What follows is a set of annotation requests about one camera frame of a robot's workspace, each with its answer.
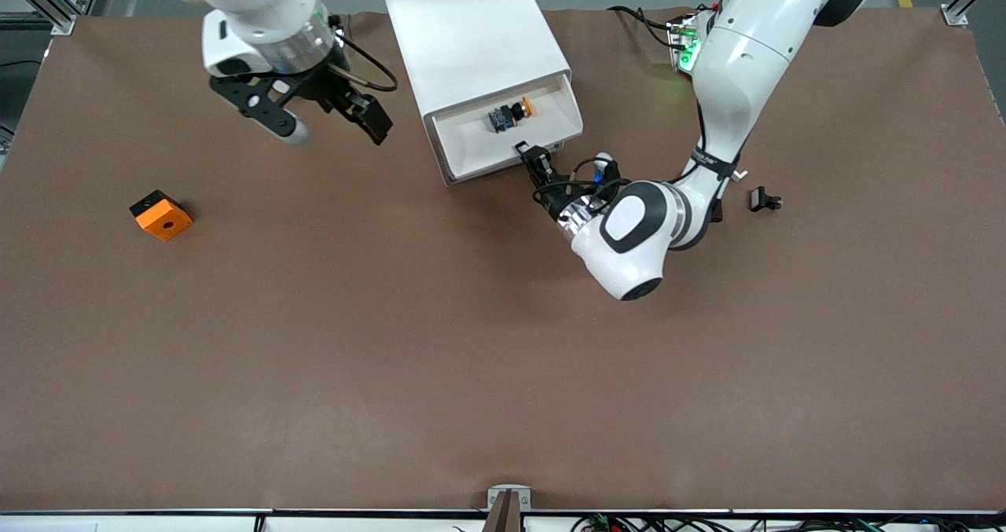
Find blue black orange push button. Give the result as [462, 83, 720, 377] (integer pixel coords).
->
[486, 96, 537, 134]

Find white drawer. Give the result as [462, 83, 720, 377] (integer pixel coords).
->
[423, 74, 585, 188]

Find white drawer cabinet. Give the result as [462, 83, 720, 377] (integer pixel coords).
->
[380, 0, 572, 118]

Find orange and black cube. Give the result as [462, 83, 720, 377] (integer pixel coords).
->
[130, 190, 193, 242]

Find control box with green light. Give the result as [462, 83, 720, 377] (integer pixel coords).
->
[666, 12, 718, 75]

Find black control box cable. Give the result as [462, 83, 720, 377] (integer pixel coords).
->
[609, 4, 678, 50]

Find silver metal bracket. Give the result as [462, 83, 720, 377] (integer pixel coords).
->
[487, 485, 532, 511]

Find brown vertical post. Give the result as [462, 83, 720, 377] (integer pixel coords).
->
[481, 491, 523, 532]

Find bundle of cables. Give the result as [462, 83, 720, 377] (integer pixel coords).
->
[570, 514, 975, 532]

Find white table edge rail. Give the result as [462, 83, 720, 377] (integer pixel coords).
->
[0, 508, 1006, 532]

